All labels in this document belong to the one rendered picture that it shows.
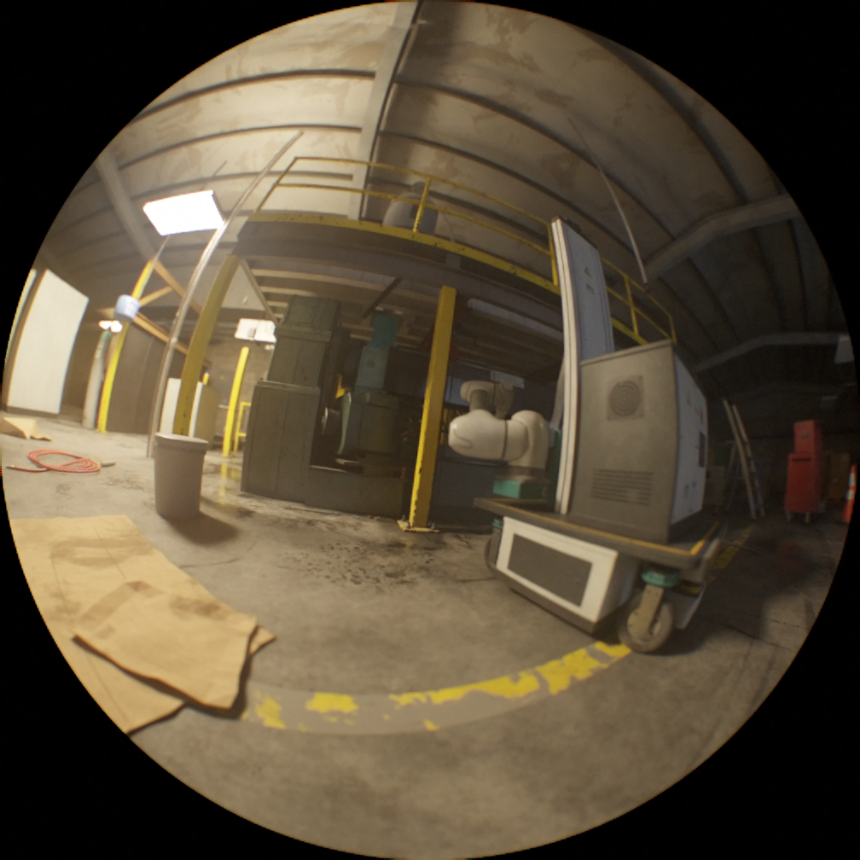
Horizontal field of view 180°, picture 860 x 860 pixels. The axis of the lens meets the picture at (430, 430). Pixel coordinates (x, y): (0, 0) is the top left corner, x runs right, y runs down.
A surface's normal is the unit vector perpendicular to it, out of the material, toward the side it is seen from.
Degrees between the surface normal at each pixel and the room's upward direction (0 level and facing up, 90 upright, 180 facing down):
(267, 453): 90
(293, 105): 171
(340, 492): 90
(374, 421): 90
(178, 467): 93
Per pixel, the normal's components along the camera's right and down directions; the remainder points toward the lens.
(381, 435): 0.58, 0.00
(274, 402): 0.28, -0.05
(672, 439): -0.91, -0.15
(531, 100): -0.08, 0.97
